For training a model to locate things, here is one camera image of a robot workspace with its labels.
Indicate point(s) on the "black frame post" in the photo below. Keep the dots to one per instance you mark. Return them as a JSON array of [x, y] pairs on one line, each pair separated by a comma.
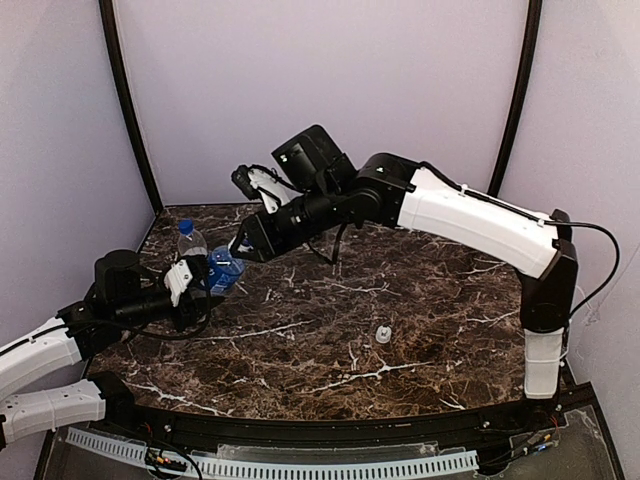
[[526, 59], [117, 64]]

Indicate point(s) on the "clear bottle cap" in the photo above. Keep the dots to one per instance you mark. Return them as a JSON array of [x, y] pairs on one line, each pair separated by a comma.
[[383, 334]]

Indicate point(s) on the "white cap water bottle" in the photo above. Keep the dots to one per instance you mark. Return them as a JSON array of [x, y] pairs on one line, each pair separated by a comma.
[[224, 269]]

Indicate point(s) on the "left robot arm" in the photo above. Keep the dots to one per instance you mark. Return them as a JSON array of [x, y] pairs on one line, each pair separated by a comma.
[[125, 297]]

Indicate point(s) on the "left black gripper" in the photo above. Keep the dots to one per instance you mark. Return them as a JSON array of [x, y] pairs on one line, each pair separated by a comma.
[[185, 307]]

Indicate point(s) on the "small circuit board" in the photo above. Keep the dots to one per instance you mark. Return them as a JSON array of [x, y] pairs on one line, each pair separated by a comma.
[[159, 461]]

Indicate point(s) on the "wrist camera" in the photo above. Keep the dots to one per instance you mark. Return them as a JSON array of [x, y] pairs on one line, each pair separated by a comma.
[[260, 183], [184, 278]]

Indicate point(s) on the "blue cap water bottle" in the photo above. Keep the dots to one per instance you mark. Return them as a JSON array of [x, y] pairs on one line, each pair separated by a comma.
[[191, 243]]

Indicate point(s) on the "white slotted cable duct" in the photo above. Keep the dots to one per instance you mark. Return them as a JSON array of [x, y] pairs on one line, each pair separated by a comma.
[[241, 462]]

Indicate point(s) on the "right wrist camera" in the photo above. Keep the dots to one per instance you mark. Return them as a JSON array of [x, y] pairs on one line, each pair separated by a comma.
[[260, 183]]

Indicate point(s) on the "right black frame post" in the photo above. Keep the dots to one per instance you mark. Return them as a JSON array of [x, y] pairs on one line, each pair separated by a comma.
[[526, 59]]

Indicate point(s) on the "black front table rail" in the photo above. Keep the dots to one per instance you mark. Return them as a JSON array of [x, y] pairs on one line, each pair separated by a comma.
[[484, 427]]

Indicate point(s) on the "left black frame post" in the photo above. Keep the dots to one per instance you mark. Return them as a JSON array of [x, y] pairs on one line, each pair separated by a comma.
[[117, 64]]

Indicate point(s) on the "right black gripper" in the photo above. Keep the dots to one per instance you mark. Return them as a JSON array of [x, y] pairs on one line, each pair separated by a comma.
[[262, 237]]

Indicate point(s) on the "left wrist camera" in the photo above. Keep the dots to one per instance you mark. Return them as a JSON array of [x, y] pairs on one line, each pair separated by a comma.
[[184, 278]]

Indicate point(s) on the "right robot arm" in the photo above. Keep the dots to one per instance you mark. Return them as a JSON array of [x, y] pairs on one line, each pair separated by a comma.
[[319, 188]]

